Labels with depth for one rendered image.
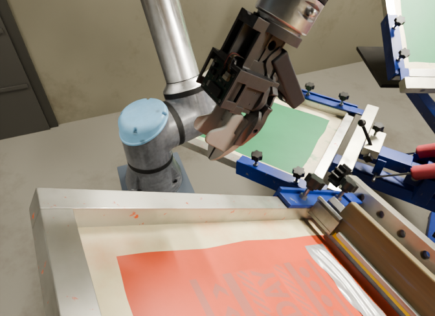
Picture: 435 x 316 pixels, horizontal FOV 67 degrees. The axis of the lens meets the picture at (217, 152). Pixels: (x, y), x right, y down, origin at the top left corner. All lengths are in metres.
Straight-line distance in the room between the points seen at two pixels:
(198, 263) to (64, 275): 0.21
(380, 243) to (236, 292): 0.35
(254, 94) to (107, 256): 0.28
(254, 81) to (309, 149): 1.01
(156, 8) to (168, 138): 0.29
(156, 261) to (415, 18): 1.68
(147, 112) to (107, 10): 2.19
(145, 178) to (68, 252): 0.46
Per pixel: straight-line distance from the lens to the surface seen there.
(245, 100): 0.43
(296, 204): 0.74
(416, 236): 0.97
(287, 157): 1.35
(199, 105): 0.80
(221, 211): 0.59
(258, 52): 0.42
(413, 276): 0.74
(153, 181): 0.83
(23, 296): 2.31
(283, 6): 0.41
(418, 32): 1.87
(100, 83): 3.15
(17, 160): 3.13
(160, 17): 0.79
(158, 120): 0.74
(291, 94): 0.50
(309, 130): 1.51
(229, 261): 0.55
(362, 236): 0.76
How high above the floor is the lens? 1.87
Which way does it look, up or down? 43 degrees down
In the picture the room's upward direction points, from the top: straight up
